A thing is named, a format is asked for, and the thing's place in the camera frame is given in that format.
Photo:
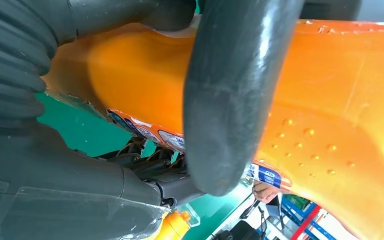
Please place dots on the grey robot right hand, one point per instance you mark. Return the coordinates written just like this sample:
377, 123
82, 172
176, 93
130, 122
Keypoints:
62, 198

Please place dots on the person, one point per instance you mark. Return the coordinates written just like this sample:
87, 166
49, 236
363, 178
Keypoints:
265, 193

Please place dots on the blue metal rack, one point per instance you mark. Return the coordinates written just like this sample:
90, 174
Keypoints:
288, 208

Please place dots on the green plastic crate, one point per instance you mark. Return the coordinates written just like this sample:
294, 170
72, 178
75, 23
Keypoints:
296, 200

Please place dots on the black carrying case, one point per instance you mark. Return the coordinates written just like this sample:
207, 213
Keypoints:
241, 232

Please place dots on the red metal bar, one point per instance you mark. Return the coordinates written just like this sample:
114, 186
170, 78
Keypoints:
306, 222

